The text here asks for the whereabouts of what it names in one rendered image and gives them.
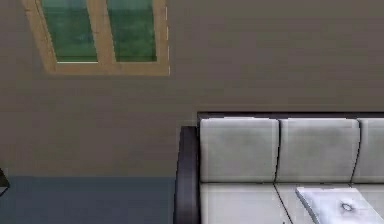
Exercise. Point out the black and white sofa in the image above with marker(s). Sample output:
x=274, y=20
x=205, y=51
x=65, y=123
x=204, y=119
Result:
x=240, y=153

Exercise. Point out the dark angular object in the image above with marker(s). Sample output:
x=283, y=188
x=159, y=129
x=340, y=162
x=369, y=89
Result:
x=2, y=182

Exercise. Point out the wooden framed window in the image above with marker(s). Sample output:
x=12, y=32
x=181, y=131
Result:
x=103, y=33

